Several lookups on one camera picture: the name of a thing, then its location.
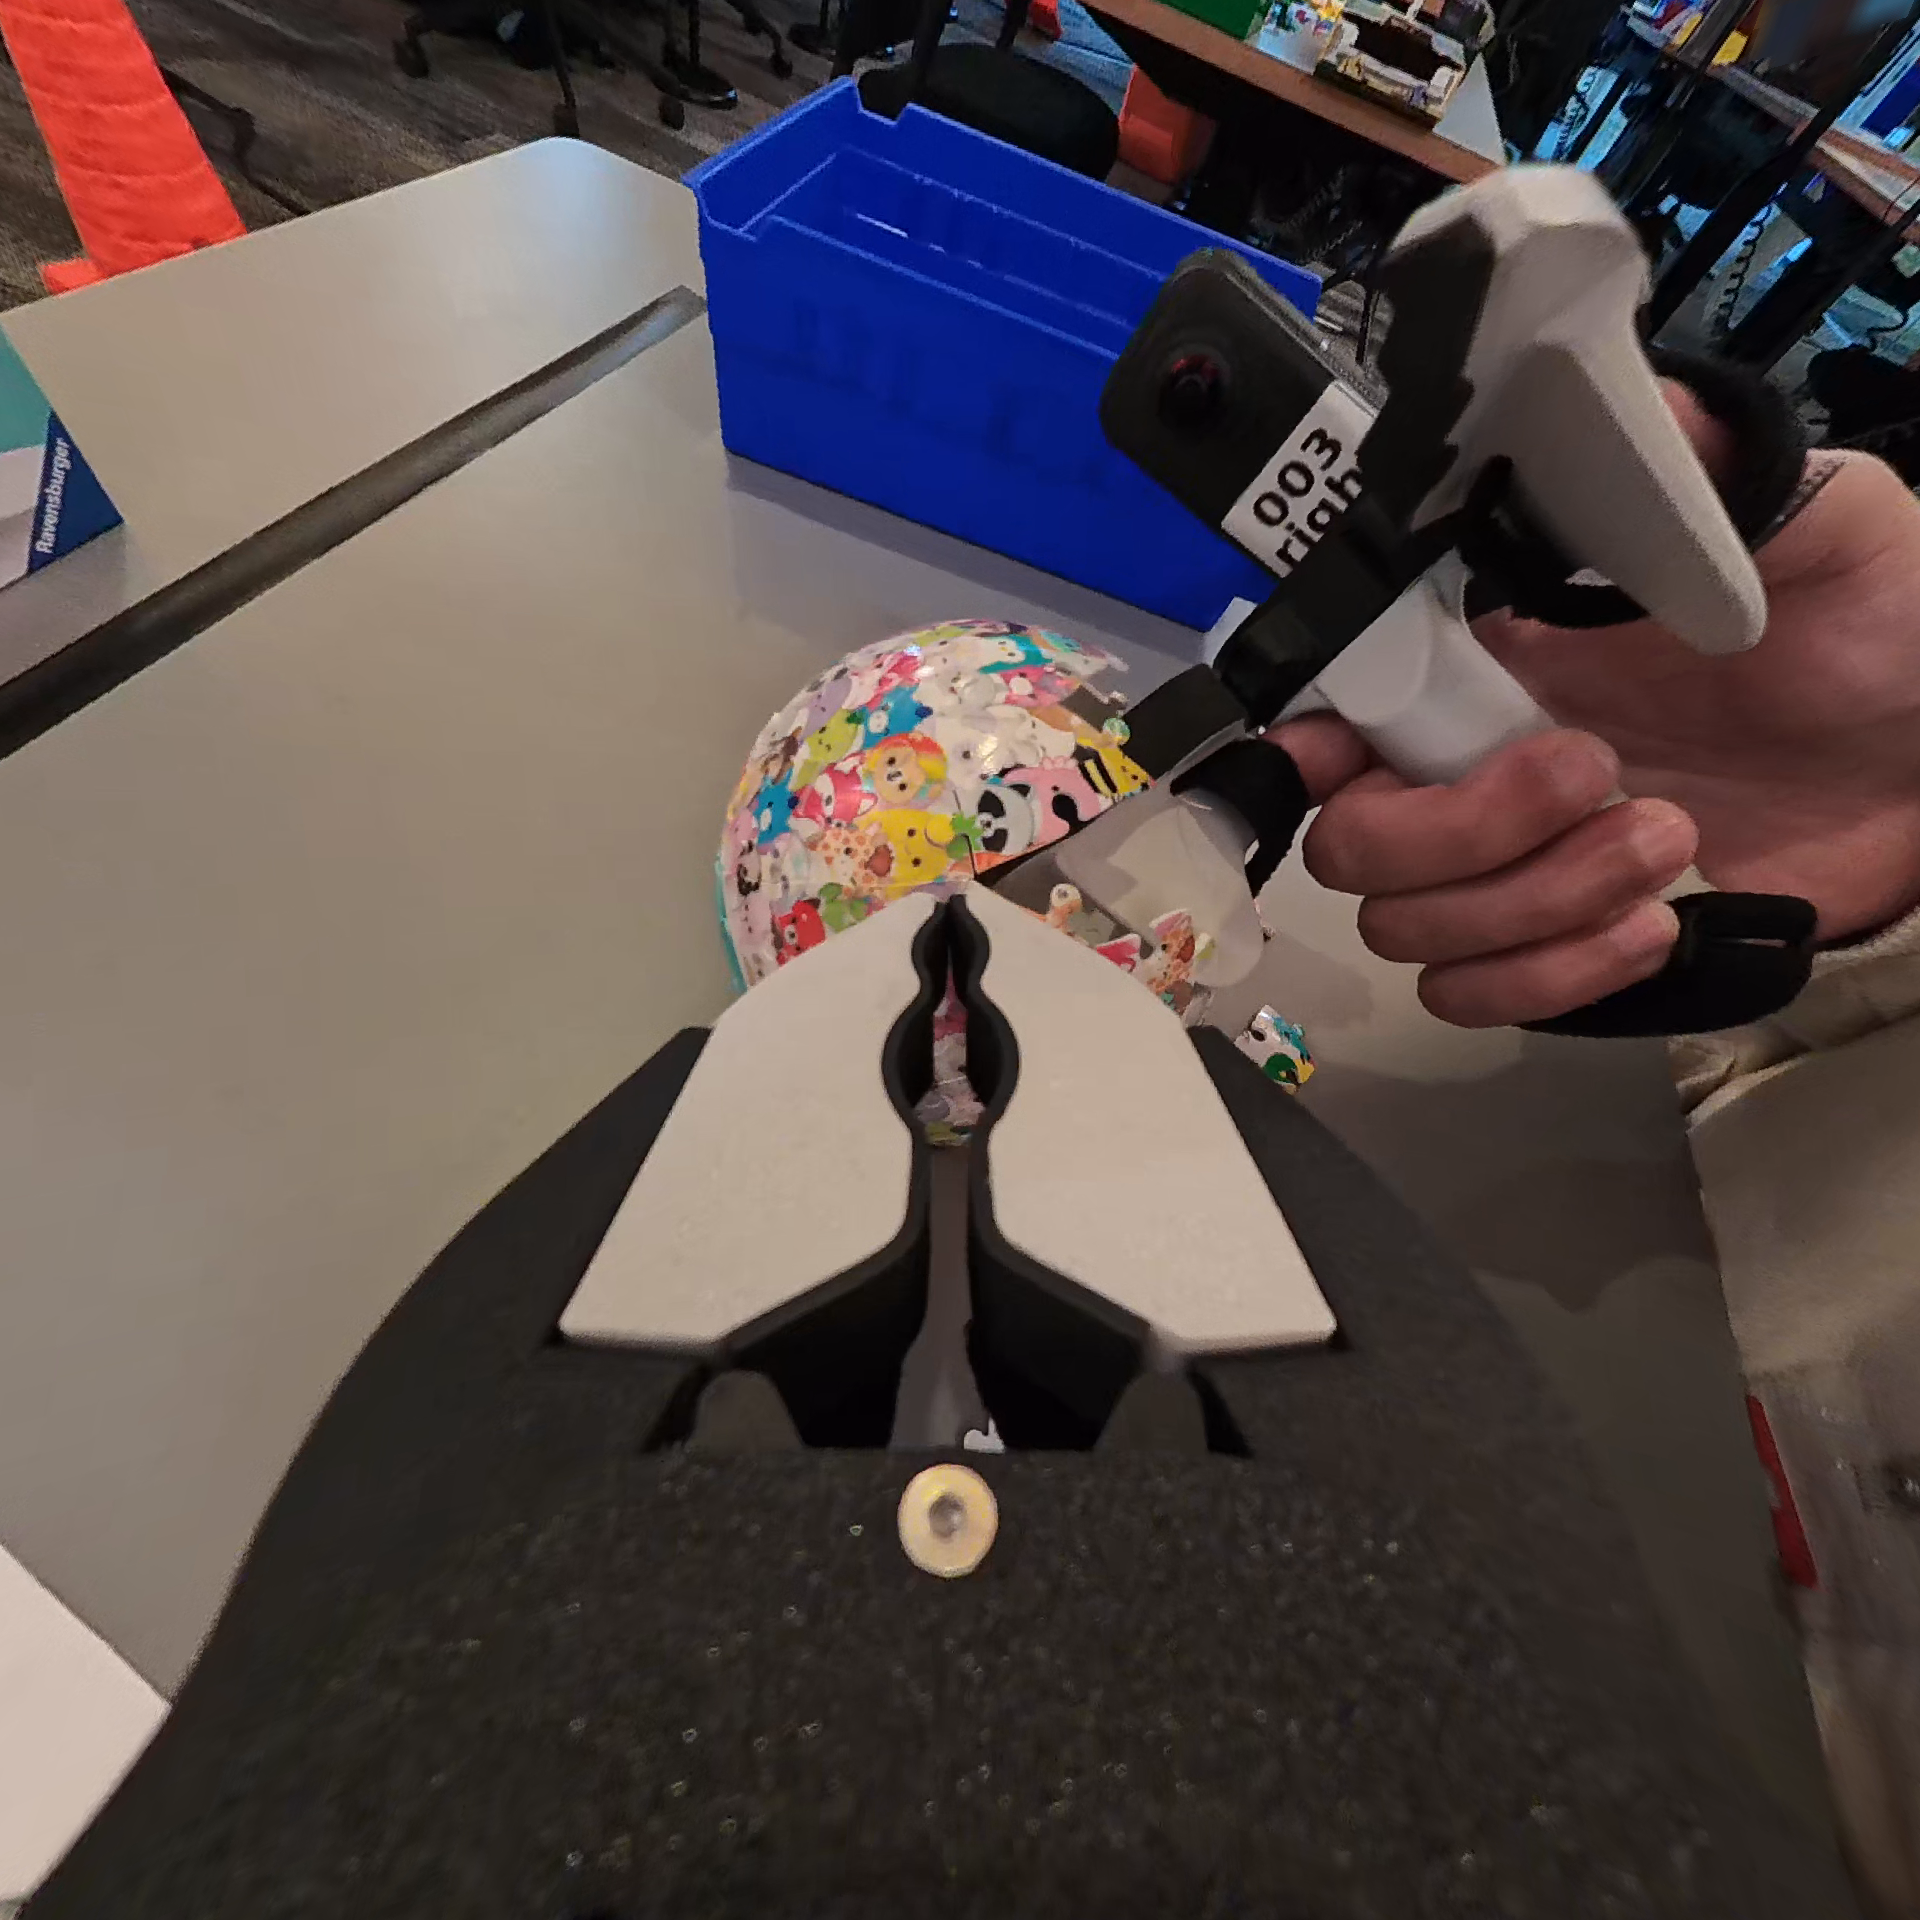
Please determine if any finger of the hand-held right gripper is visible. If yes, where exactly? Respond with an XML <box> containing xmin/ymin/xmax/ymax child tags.
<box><xmin>982</xmin><ymin>781</ymin><xmax>1272</xmax><ymax>992</ymax></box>
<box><xmin>1122</xmin><ymin>662</ymin><xmax>1256</xmax><ymax>789</ymax></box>

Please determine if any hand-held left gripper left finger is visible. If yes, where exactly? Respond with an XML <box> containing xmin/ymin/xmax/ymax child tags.
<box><xmin>557</xmin><ymin>897</ymin><xmax>963</xmax><ymax>1449</ymax></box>

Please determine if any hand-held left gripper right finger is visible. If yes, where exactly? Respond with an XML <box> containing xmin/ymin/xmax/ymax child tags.
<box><xmin>954</xmin><ymin>893</ymin><xmax>1340</xmax><ymax>1449</ymax></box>

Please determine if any colourful puzzle ball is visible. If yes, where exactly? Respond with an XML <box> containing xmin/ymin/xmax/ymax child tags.
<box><xmin>717</xmin><ymin>618</ymin><xmax>1220</xmax><ymax>1152</ymax></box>

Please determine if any white green puzzle piece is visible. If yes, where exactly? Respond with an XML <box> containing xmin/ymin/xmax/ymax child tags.
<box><xmin>1236</xmin><ymin>1003</ymin><xmax>1319</xmax><ymax>1096</ymax></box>

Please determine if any printed puzzle box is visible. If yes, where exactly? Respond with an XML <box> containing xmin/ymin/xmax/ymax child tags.
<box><xmin>0</xmin><ymin>330</ymin><xmax>125</xmax><ymax>590</ymax></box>

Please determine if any person's right hand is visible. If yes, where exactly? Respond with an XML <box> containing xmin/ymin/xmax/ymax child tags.
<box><xmin>1267</xmin><ymin>434</ymin><xmax>1920</xmax><ymax>1038</ymax></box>

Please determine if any blue plastic bin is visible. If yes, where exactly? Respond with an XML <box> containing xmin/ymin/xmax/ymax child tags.
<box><xmin>688</xmin><ymin>77</ymin><xmax>1325</xmax><ymax>634</ymax></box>

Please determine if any orange box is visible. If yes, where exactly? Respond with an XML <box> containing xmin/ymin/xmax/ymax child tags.
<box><xmin>1117</xmin><ymin>67</ymin><xmax>1220</xmax><ymax>176</ymax></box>

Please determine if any wooden table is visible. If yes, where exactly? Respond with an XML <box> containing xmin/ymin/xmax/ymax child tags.
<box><xmin>1078</xmin><ymin>0</ymin><xmax>1509</xmax><ymax>189</ymax></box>

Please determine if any black office chair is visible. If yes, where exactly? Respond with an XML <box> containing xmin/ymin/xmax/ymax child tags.
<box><xmin>856</xmin><ymin>0</ymin><xmax>1125</xmax><ymax>185</ymax></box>

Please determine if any orange traffic cone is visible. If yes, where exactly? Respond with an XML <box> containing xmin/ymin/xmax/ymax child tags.
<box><xmin>0</xmin><ymin>0</ymin><xmax>248</xmax><ymax>298</ymax></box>

